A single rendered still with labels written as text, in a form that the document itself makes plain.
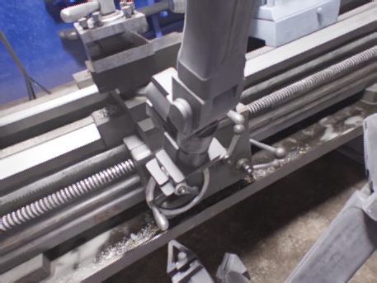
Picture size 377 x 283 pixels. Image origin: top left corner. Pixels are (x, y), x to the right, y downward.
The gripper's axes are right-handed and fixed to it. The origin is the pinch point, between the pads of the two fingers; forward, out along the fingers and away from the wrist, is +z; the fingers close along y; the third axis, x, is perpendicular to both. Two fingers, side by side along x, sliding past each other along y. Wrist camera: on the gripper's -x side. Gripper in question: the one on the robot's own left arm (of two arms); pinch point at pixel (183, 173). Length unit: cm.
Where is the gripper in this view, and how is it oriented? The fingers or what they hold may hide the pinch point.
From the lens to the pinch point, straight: 56.2
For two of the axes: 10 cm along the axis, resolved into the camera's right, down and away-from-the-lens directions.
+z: -1.2, 5.1, 8.5
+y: -7.9, 4.7, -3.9
